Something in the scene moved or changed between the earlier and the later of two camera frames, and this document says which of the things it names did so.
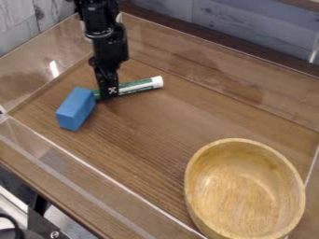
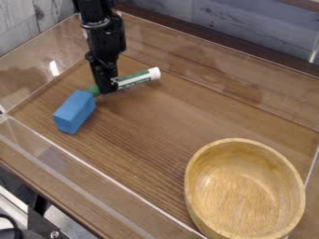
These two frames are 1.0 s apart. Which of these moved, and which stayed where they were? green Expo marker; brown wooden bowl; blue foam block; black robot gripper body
Moved: green Expo marker
Stayed: brown wooden bowl; blue foam block; black robot gripper body
